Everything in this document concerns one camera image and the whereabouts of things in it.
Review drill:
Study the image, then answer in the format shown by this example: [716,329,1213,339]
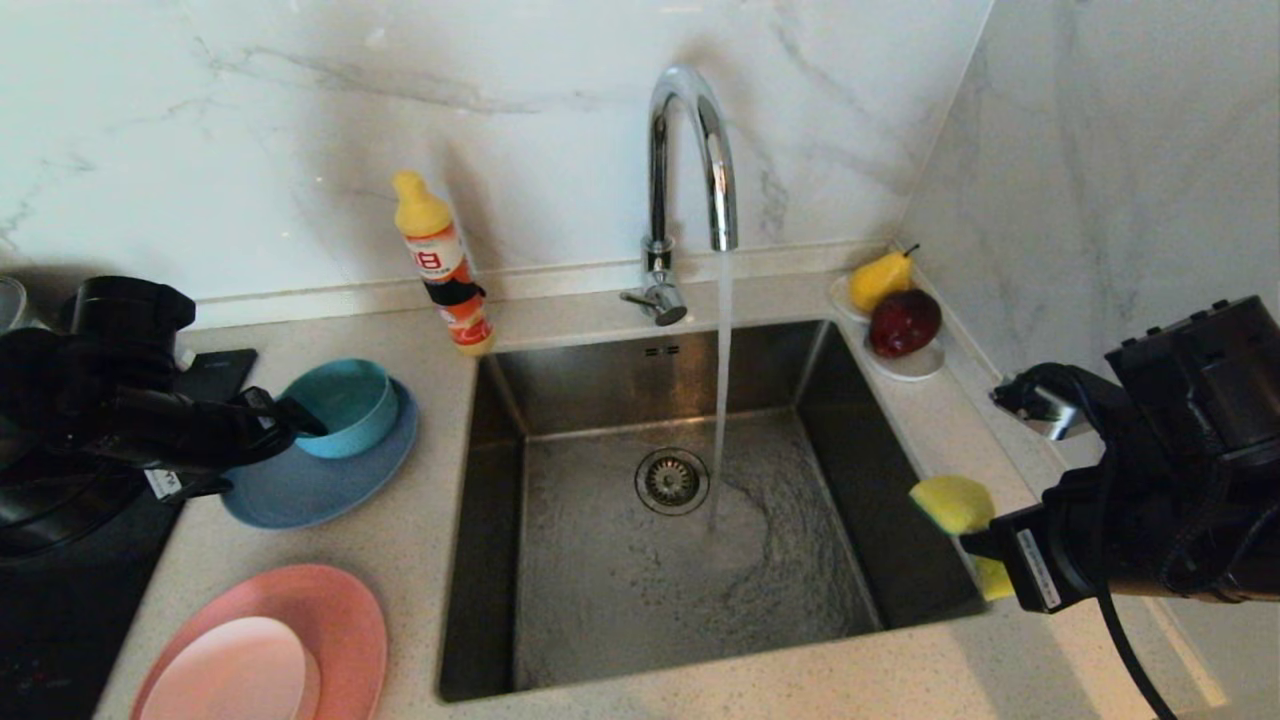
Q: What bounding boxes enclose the teal bowl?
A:
[280,358,399,459]

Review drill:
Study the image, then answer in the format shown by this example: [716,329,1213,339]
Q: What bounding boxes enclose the yellow fish-shaped sponge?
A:
[910,475,1016,601]

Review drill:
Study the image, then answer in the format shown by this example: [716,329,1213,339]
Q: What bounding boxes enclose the yellow-capped dish soap bottle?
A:
[392,170,494,356]

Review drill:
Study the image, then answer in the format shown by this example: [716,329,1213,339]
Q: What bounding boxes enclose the stainless steel sink basin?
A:
[437,320,991,703]

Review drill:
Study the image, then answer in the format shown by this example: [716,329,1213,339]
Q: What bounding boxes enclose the blue plate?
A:
[222,378,419,529]

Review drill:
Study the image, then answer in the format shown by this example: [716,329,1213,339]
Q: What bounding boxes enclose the black frying pan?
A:
[0,470,151,561]

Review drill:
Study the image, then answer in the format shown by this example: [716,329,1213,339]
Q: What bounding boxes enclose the small white fruit dish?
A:
[826,275,946,383]

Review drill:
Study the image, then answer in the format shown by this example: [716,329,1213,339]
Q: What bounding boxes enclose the large pink plate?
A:
[130,563,388,720]

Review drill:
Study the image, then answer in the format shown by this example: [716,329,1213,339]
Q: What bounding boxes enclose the black induction cooktop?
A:
[0,348,259,720]

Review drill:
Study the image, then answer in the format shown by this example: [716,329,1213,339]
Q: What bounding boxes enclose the dark red apple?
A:
[868,290,943,359]

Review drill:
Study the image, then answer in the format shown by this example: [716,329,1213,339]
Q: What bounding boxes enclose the small pale pink plate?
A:
[140,616,321,720]

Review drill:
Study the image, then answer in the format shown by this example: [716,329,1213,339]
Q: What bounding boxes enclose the yellow pear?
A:
[848,245,919,317]

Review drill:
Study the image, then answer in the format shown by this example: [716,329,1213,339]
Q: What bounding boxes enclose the running tap water stream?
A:
[708,250,737,531]

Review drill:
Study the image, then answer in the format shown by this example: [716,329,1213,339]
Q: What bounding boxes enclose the round metal drain strainer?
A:
[635,448,711,517]

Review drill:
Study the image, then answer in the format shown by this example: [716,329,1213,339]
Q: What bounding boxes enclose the chrome gooseneck faucet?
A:
[620,66,739,328]

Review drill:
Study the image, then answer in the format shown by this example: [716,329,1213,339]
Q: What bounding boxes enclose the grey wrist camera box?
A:
[992,380,1086,441]

